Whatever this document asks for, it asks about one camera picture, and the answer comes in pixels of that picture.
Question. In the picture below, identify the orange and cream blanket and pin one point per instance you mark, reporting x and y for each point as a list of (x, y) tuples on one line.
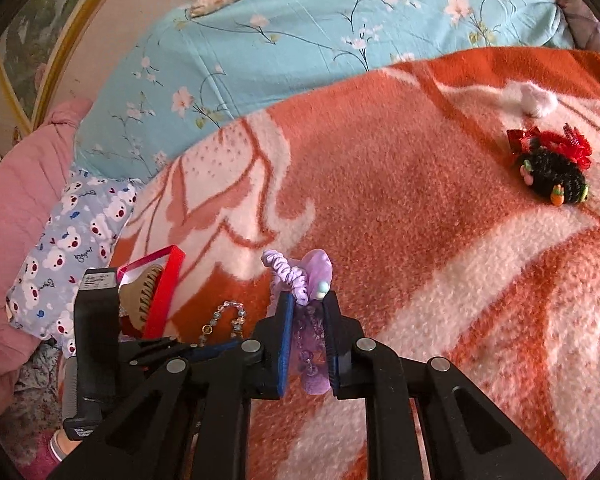
[(405, 235)]

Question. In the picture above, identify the white fluff ball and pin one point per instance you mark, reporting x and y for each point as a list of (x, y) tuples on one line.
[(530, 99)]

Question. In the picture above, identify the tan claw hair clip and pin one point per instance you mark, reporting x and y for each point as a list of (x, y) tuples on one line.
[(135, 300)]

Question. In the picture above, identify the shallow red cardboard box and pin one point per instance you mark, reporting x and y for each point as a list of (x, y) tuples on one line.
[(167, 290)]

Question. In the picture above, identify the bear print pillow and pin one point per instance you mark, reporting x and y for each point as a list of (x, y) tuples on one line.
[(70, 245)]

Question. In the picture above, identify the purple mesh scrunchie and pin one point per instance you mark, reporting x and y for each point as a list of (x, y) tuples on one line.
[(310, 270)]

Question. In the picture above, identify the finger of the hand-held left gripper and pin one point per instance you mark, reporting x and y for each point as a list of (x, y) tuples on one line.
[(210, 350), (150, 346)]

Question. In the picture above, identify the grey floral bedsheet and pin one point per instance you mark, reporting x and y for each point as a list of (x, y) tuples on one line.
[(30, 380)]

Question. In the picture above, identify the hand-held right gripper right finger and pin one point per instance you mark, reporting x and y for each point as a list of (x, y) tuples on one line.
[(332, 350)]

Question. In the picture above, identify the pink quilt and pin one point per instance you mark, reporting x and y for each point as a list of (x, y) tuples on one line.
[(15, 200)]

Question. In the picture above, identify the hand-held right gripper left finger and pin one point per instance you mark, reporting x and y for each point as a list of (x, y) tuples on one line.
[(284, 345)]

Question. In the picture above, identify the gold framed headboard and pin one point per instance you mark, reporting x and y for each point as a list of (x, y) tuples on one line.
[(25, 35)]

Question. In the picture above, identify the light blue floral quilt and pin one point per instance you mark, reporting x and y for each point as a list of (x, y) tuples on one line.
[(305, 25)]

